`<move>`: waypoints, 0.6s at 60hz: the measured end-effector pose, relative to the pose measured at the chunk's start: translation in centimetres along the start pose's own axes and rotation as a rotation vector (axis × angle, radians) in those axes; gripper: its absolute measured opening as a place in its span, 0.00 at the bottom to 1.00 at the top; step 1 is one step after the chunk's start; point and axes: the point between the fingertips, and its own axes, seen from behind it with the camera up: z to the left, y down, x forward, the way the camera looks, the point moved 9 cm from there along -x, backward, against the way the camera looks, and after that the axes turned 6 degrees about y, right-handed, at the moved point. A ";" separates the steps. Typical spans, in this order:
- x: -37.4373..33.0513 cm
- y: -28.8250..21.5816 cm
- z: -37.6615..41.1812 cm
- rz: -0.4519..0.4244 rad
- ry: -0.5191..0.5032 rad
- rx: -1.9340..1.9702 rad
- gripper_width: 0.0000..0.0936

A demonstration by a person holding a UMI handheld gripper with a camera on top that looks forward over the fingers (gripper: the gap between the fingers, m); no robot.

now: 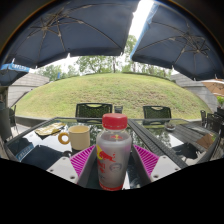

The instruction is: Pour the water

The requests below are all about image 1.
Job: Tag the blue umbrella with white print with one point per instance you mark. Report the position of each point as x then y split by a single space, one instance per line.
11 73

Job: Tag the navy patio umbrella, blue trim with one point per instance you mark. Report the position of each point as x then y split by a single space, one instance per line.
180 40

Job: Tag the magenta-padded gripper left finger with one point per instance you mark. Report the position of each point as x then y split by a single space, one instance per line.
61 168

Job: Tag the group of dark chairs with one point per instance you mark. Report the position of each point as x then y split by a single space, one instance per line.
213 121

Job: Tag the small dark chair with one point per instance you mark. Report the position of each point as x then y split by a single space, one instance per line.
118 109

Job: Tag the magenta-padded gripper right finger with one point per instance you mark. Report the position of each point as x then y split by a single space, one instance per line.
166 166

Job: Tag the brown paper sheet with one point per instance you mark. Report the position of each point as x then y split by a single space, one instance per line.
205 140

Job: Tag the clear red-capped drink bottle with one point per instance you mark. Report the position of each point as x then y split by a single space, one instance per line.
113 150

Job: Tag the blue printed packet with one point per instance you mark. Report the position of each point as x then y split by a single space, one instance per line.
25 151

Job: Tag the beige patio umbrella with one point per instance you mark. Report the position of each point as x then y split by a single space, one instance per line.
215 86

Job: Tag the yellow crumpled packet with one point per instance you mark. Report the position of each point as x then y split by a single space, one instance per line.
50 128

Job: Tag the small dark bowl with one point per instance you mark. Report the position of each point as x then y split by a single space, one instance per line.
170 127

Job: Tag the wide black mesh chair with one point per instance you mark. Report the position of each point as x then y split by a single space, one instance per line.
93 111

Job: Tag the large navy patio umbrella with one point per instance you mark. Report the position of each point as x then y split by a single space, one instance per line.
73 30

